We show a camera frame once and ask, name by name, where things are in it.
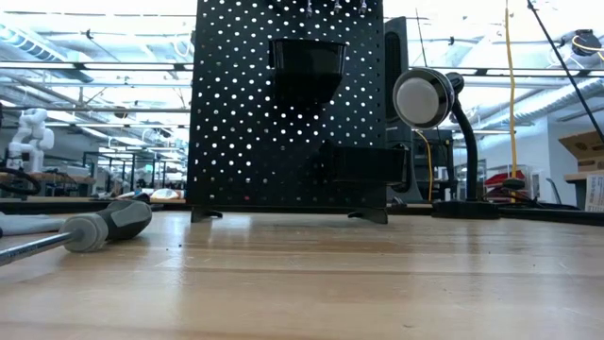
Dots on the white paper sign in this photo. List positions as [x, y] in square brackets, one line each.
[595, 193]

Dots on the wood topped steel workbench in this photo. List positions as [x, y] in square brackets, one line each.
[578, 177]

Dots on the cardboard box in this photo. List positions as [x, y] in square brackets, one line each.
[587, 146]

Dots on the shallow black plastic bin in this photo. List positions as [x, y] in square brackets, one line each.
[368, 165]

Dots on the black gooseneck desk lamp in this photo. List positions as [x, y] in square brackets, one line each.
[420, 99]

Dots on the black metal pegboard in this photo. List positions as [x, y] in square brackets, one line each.
[226, 141]

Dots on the red storage bins shelf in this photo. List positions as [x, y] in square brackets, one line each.
[495, 178]

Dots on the deep black plastic bin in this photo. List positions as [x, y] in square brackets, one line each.
[307, 71]

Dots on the blue striped work glove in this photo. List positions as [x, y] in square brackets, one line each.
[28, 226]

